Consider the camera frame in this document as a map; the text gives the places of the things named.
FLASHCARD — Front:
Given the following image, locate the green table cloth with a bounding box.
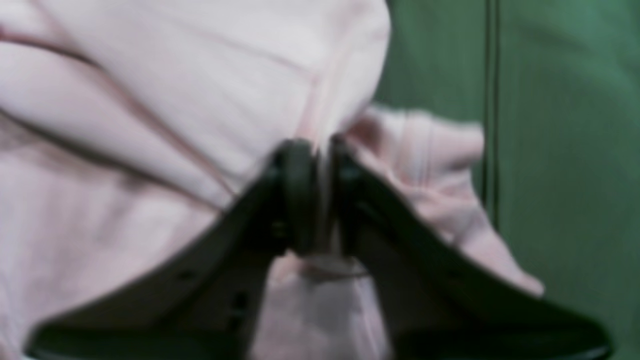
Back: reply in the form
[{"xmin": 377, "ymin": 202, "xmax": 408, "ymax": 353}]
[{"xmin": 376, "ymin": 0, "xmax": 640, "ymax": 360}]

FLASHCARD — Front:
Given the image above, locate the pink t-shirt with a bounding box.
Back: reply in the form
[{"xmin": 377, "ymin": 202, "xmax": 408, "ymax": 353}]
[{"xmin": 1, "ymin": 0, "xmax": 544, "ymax": 360}]

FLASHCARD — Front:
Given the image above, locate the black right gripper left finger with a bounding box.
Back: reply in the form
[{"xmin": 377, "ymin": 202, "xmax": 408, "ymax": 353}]
[{"xmin": 26, "ymin": 139, "xmax": 317, "ymax": 360}]

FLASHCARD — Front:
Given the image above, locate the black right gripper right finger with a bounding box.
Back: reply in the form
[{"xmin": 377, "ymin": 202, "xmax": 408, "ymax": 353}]
[{"xmin": 330, "ymin": 136, "xmax": 614, "ymax": 360}]

